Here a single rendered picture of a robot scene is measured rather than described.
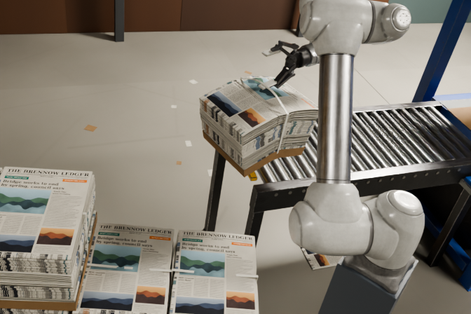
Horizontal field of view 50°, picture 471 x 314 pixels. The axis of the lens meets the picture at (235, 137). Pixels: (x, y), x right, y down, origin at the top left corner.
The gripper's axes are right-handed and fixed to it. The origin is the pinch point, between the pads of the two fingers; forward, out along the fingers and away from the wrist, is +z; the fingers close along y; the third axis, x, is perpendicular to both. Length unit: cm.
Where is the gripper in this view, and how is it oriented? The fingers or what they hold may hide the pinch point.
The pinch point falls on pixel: (264, 69)
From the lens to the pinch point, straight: 196.8
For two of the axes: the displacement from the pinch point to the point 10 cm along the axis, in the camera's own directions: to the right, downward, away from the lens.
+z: -8.1, 3.2, -4.9
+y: -0.5, 7.9, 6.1
